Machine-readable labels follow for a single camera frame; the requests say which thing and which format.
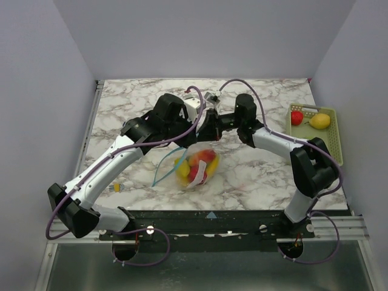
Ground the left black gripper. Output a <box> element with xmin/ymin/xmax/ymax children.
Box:
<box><xmin>164</xmin><ymin>112</ymin><xmax>199</xmax><ymax>150</ymax></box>

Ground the red toy chili pepper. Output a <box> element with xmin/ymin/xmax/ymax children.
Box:
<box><xmin>188</xmin><ymin>150</ymin><xmax>215</xmax><ymax>167</ymax></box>

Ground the yellow toy banana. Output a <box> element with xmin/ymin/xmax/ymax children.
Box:
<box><xmin>206</xmin><ymin>155</ymin><xmax>219</xmax><ymax>178</ymax></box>

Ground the clear zip top bag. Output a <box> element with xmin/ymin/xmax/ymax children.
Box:
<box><xmin>152</xmin><ymin>142</ymin><xmax>221</xmax><ymax>189</ymax></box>

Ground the red toy tomato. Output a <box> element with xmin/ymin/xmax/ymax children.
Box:
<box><xmin>187</xmin><ymin>166</ymin><xmax>208</xmax><ymax>186</ymax></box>

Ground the yellow toy starfruit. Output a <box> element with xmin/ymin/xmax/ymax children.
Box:
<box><xmin>175</xmin><ymin>158</ymin><xmax>190</xmax><ymax>178</ymax></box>

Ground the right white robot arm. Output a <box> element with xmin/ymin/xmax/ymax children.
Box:
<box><xmin>198</xmin><ymin>94</ymin><xmax>340</xmax><ymax>238</ymax></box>

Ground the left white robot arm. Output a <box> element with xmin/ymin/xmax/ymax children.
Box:
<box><xmin>48</xmin><ymin>93</ymin><xmax>199</xmax><ymax>239</ymax></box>

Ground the red toy strawberry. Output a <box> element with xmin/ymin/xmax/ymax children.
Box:
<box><xmin>290</xmin><ymin>111</ymin><xmax>304</xmax><ymax>126</ymax></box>

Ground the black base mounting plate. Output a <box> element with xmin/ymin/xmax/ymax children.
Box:
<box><xmin>99</xmin><ymin>210</ymin><xmax>315</xmax><ymax>253</ymax></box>

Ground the beige plastic basket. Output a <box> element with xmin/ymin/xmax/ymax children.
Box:
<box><xmin>286</xmin><ymin>103</ymin><xmax>343</xmax><ymax>166</ymax></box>

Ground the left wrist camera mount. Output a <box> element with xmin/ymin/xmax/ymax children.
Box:
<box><xmin>183</xmin><ymin>95</ymin><xmax>201</xmax><ymax>122</ymax></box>

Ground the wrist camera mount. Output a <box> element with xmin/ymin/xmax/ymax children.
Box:
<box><xmin>183</xmin><ymin>95</ymin><xmax>201</xmax><ymax>122</ymax></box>
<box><xmin>204</xmin><ymin>90</ymin><xmax>221</xmax><ymax>112</ymax></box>

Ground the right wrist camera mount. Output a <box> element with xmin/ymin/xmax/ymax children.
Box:
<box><xmin>204</xmin><ymin>90</ymin><xmax>221</xmax><ymax>112</ymax></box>

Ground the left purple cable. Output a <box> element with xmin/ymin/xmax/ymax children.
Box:
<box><xmin>45</xmin><ymin>85</ymin><xmax>203</xmax><ymax>267</ymax></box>

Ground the purple cable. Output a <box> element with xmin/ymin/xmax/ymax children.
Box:
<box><xmin>218</xmin><ymin>78</ymin><xmax>346</xmax><ymax>265</ymax></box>
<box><xmin>45</xmin><ymin>85</ymin><xmax>203</xmax><ymax>267</ymax></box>

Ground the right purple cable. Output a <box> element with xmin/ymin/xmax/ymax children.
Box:
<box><xmin>218</xmin><ymin>78</ymin><xmax>346</xmax><ymax>265</ymax></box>

